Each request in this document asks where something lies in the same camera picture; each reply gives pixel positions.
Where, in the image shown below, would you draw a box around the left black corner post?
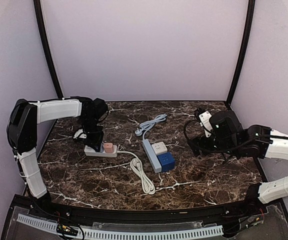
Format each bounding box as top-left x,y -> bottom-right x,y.
33,0 -> 64,99

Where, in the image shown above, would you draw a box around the small circuit board right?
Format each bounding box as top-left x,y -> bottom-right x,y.
243,216 -> 265,228

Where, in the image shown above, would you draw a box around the blue cube socket adapter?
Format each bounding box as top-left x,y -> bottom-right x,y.
157,152 -> 176,172

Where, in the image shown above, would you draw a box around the white power strip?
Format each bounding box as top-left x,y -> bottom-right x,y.
84,144 -> 156,195

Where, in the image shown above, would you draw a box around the pink charger plug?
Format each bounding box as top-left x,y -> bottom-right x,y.
103,142 -> 115,154

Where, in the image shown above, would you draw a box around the black front rail frame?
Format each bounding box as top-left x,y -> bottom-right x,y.
1,195 -> 288,240

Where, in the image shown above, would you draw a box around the right black corner post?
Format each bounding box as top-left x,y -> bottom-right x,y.
226,0 -> 256,106

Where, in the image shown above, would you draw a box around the black corner post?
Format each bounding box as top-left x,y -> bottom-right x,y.
226,0 -> 256,106
33,0 -> 64,99

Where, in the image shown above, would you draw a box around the small circuit board left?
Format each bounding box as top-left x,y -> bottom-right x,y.
56,223 -> 78,237

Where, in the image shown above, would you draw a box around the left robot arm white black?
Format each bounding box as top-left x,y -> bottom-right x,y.
6,96 -> 109,199

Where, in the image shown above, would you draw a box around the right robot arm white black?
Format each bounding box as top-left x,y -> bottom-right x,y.
186,107 -> 288,204

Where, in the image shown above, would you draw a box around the white cube socket adapter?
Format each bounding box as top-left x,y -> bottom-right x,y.
151,141 -> 168,156

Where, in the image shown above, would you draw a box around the small circuit board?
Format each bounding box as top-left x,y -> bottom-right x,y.
56,223 -> 78,237
243,216 -> 265,228

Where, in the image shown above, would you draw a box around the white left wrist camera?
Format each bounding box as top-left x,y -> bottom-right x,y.
72,128 -> 87,140

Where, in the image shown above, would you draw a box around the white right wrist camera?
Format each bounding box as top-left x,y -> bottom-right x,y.
198,111 -> 213,138

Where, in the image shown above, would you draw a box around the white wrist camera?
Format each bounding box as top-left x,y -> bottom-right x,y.
72,128 -> 87,140
198,111 -> 213,138

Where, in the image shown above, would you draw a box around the light blue power strip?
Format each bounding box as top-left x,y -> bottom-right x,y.
135,114 -> 167,173

